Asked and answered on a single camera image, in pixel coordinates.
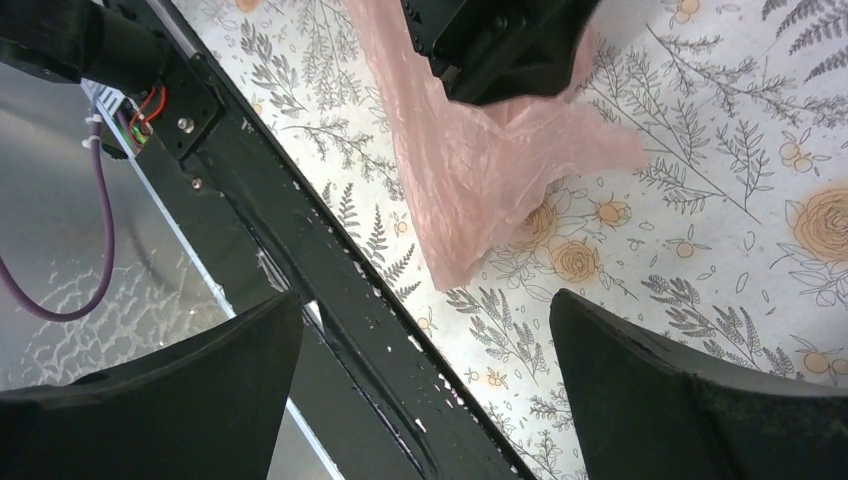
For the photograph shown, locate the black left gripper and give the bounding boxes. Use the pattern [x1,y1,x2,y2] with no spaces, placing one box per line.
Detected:
[400,0,600,106]

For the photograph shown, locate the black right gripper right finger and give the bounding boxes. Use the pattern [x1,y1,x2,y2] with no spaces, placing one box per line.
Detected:
[549,289,847,479]

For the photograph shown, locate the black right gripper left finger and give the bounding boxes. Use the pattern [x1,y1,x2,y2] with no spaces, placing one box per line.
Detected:
[1,292,304,479]

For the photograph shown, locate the pink plastic trash bag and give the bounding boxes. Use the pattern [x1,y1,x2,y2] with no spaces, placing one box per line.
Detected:
[346,1,648,292]

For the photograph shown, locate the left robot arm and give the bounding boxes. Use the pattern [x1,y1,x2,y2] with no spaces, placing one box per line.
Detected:
[1,1,599,106]

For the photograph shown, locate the floral patterned table mat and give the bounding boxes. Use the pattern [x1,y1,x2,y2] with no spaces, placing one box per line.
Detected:
[178,1,847,479]

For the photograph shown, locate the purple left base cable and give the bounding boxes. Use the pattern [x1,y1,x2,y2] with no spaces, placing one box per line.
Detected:
[0,112,117,324]

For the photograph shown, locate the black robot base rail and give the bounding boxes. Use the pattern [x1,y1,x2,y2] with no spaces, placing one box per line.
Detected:
[110,1,531,479]

